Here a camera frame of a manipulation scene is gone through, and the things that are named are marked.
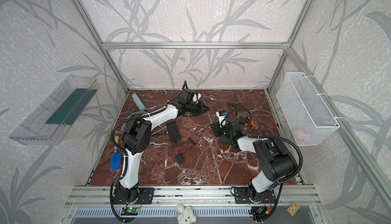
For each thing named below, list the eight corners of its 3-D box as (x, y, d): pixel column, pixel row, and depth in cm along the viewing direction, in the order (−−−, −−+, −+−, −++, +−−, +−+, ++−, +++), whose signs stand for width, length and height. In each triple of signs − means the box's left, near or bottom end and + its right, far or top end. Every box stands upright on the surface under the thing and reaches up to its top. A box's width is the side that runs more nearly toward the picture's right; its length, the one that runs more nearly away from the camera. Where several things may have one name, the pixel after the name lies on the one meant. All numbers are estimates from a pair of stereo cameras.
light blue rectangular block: (141, 112, 109) (139, 107, 105) (133, 100, 117) (130, 95, 112) (146, 110, 111) (143, 105, 106) (137, 97, 118) (135, 92, 114)
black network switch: (171, 144, 94) (170, 142, 92) (166, 125, 102) (165, 123, 100) (181, 140, 95) (181, 139, 93) (175, 122, 104) (175, 120, 102)
